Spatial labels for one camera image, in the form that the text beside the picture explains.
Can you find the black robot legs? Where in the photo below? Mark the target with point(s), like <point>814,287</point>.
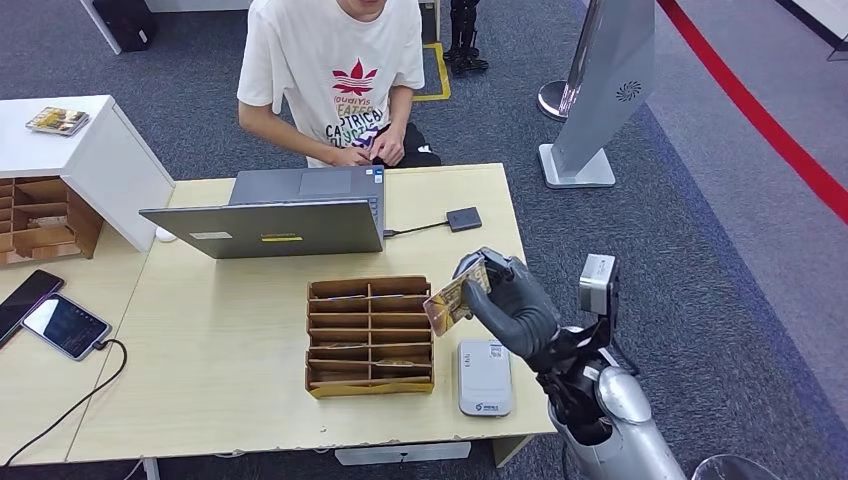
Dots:
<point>464,33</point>

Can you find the black phone with dark screen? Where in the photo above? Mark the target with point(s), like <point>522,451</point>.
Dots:
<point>23,298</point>

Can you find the stack of patterned cards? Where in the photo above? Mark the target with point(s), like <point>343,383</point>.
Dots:
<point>58,121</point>

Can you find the wooden table side panel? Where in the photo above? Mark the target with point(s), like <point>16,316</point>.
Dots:
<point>507,450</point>

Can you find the small black adapter box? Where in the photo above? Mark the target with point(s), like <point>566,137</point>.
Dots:
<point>464,219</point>

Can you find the brown cardboard card organizer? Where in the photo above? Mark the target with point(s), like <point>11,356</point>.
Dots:
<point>371,388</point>

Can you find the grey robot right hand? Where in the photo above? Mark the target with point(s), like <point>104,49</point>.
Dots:
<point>523,311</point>

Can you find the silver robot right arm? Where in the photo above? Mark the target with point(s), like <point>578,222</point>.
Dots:
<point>629,437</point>

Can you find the brown cardboard shelf organizer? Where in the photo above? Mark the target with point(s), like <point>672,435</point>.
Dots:
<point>86,225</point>

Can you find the white desk leg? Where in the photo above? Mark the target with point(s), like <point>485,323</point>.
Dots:
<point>102,26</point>

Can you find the person's right hand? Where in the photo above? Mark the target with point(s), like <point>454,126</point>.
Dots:
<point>350,158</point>

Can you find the white drawer under table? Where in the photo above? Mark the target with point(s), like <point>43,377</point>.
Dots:
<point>397,454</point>

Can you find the chrome stanchion base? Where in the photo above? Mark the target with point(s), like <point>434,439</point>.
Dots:
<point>550,102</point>

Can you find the person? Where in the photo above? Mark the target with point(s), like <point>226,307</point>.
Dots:
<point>318,66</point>

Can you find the clear glass dome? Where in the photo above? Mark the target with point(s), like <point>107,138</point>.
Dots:
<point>735,470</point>

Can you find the golden patterned ID card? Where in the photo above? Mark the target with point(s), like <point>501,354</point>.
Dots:
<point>450,305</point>

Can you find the white cabinet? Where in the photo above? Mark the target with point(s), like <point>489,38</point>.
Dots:
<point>106,159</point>

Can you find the silver kiosk stand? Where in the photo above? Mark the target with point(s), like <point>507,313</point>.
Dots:
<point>603,86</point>

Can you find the person's left forearm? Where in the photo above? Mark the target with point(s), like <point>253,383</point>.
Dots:
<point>399,106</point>

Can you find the white table leg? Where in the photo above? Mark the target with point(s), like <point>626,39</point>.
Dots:
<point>152,470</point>

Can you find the phone with lit screen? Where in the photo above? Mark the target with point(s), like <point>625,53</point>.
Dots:
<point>66,326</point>

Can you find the white card reader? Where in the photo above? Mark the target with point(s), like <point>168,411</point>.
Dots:
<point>485,384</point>

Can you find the person's right forearm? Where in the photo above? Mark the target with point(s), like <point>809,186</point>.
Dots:
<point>278,132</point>

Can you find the grey laptop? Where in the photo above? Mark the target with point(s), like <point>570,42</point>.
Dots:
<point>285,228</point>

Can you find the person's left hand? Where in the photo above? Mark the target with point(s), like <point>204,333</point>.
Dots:
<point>391,146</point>

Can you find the white mouse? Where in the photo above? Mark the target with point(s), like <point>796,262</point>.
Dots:
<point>165,234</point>

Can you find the red barrier belt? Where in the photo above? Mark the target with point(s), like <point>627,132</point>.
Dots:
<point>798,154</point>

